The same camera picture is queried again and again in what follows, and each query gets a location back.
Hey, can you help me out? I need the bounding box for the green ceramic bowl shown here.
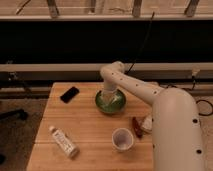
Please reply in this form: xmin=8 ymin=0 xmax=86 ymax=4
xmin=95 ymin=90 xmax=126 ymax=115

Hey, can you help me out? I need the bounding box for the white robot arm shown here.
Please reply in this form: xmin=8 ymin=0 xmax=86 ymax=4
xmin=100 ymin=61 xmax=205 ymax=171

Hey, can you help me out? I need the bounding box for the black phone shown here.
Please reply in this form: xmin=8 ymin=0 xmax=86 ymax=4
xmin=60 ymin=87 xmax=79 ymax=103

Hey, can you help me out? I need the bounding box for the dark red chili pepper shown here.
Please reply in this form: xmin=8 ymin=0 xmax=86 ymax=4
xmin=132 ymin=117 xmax=143 ymax=138

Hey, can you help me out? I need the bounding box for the white paper cup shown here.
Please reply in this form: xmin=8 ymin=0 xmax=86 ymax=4
xmin=112 ymin=128 xmax=134 ymax=152

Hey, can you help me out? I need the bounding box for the white plastic bottle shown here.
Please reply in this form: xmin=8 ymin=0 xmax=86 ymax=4
xmin=49 ymin=126 xmax=79 ymax=158

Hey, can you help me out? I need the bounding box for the thin black diagonal rod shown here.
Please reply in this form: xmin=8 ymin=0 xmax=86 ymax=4
xmin=125 ymin=11 xmax=155 ymax=75

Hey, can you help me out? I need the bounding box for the black office chair base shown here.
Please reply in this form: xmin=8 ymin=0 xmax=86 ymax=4
xmin=0 ymin=109 xmax=28 ymax=120

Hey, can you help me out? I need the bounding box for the black floor cable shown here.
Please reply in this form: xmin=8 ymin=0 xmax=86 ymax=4
xmin=195 ymin=98 xmax=213 ymax=117

